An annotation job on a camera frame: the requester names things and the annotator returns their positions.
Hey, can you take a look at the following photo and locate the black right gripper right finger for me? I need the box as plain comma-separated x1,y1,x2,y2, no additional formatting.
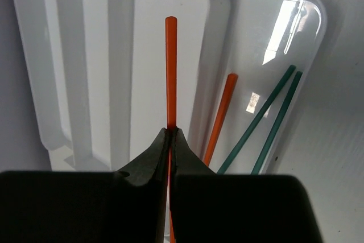
170,129,322,242

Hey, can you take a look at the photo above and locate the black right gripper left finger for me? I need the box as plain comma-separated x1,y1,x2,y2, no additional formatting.
1,129,170,242

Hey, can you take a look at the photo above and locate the orange chopstick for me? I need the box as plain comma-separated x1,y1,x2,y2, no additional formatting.
203,73,238,166
164,15,180,243

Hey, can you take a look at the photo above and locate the green chopstick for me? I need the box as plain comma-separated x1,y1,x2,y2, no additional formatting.
217,65,296,174
250,71,303,175

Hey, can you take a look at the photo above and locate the white cutlery tray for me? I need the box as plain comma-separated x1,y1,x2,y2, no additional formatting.
14,0,327,174

